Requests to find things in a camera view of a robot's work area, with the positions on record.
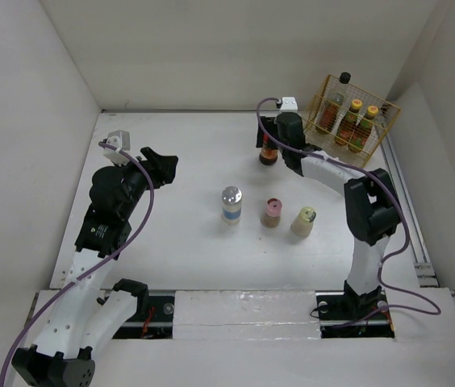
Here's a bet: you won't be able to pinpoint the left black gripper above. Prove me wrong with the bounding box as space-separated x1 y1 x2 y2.
114 148 176 218

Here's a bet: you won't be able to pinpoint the red-cap dark sauce jar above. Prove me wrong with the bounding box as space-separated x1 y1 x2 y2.
259 135 278 166

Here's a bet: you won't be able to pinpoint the tall black-cap glass bottle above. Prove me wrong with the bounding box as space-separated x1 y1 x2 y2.
316 72 351 135

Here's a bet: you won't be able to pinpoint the silver-cap blue-label shaker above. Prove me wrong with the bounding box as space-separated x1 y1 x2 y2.
222 185 243 224

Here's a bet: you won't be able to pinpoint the yellow-cap sauce bottle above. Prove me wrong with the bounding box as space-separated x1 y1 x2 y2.
349 105 379 153
334 98 363 146

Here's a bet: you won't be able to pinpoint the yellow-cap sauce bottle front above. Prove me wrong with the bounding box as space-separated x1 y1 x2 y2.
349 105 379 153

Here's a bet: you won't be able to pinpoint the yellow-cap beige jar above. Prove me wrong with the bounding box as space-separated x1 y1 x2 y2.
291 206 316 238

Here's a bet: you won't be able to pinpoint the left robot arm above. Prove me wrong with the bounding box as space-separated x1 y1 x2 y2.
11 143 178 386

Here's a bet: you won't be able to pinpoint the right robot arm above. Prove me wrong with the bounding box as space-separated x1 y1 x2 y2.
257 111 403 323

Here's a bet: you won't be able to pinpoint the pink-cap spice jar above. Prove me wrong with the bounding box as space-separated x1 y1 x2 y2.
261 198 282 228

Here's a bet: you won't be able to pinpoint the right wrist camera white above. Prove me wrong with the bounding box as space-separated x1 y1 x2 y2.
276 97 298 112

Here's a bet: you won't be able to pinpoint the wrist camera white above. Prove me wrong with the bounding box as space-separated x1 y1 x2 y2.
276 97 298 112
99 130 131 166

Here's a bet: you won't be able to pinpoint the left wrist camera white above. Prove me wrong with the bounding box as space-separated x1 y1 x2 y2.
99 130 131 166

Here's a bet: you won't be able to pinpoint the yellow wire basket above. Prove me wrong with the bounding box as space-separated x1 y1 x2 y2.
303 73 401 168

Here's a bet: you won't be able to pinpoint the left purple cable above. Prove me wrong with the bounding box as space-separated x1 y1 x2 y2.
0 141 156 387

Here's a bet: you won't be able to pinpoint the purple cable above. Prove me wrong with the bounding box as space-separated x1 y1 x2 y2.
0 141 156 387
255 97 442 323

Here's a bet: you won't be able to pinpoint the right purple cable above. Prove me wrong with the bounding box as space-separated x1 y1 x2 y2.
255 97 442 323

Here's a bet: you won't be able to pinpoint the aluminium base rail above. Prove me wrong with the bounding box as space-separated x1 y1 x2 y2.
115 290 394 341

